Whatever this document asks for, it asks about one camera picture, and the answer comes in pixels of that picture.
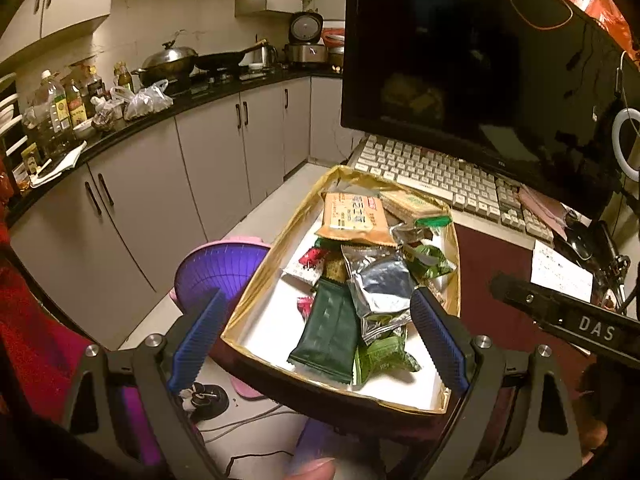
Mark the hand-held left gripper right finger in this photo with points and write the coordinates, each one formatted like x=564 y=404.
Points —
x=440 y=345

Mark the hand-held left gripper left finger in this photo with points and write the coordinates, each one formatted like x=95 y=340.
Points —
x=197 y=340

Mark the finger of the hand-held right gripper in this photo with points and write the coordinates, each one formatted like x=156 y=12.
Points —
x=522 y=296

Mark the bright green snack packet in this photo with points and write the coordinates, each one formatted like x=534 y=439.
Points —
x=385 y=360

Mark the gold-edged white cardboard box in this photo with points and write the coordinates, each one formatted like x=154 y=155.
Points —
x=260 y=330

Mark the green leaf-print snack packet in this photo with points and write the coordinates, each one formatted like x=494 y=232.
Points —
x=430 y=260

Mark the silver foil snack packet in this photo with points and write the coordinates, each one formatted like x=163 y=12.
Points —
x=382 y=280

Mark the dark green snack packet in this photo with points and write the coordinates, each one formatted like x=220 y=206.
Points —
x=325 y=332

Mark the red and white snack packet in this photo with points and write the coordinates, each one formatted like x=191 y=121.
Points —
x=305 y=272

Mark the tan cracker packet green end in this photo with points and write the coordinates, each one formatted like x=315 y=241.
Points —
x=410 y=205

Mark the orange cracker packet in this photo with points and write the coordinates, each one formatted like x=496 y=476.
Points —
x=352 y=217

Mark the person's right hand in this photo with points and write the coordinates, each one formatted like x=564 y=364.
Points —
x=595 y=430

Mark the person's left hand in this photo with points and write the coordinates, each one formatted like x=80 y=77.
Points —
x=312 y=470

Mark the white paper note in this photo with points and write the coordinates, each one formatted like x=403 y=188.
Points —
x=560 y=270

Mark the black round floor base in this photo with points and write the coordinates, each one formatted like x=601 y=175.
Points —
x=205 y=402

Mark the black tripod stand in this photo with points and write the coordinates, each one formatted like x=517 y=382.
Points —
x=607 y=260

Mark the pink slipper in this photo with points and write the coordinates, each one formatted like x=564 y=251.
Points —
x=250 y=390

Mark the purple plastic basket pink rim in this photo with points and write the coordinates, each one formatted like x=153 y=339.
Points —
x=220 y=270

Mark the black computer mouse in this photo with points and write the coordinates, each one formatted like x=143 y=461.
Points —
x=580 y=240

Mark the white computer keyboard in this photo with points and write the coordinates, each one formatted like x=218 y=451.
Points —
x=440 y=175

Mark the reddish cloth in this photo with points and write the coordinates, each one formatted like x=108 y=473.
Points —
x=40 y=335

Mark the grey base kitchen cabinets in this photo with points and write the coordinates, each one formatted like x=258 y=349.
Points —
x=215 y=160

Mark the white paper on counter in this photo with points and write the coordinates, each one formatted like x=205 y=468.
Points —
x=60 y=162

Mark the black kitchen countertop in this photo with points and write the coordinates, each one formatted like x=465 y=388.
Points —
x=150 y=120

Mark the small white bowl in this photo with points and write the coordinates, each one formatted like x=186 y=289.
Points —
x=83 y=130

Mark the black computer monitor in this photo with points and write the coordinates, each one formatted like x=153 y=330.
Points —
x=475 y=60

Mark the clear bag with dark contents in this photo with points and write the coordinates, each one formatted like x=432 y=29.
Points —
x=106 y=116

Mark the white plastic bag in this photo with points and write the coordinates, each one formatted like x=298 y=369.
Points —
x=145 y=102

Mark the gas stove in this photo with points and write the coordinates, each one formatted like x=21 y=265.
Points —
x=215 y=80

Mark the green label sauce bottle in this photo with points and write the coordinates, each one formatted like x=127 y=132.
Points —
x=75 y=105

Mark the large cooking oil bottle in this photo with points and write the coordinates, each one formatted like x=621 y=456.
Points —
x=54 y=110

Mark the dark soy sauce bottle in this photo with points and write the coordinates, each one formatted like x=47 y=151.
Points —
x=95 y=87

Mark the yellow oil bottle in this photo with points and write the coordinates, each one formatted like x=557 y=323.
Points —
x=123 y=77

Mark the black frying pan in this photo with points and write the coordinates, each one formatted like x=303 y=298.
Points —
x=220 y=60

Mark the steel wok with lid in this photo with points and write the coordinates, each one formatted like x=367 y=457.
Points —
x=167 y=60

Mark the steel kettle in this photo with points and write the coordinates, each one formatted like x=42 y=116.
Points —
x=269 y=55

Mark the orange plastic bag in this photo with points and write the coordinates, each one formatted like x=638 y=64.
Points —
x=605 y=10

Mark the stack of white plates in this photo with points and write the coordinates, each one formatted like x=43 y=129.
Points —
x=9 y=105

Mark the red bowl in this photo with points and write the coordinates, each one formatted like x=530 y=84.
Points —
x=334 y=37

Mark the black and white rice cooker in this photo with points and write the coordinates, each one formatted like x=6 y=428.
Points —
x=306 y=27

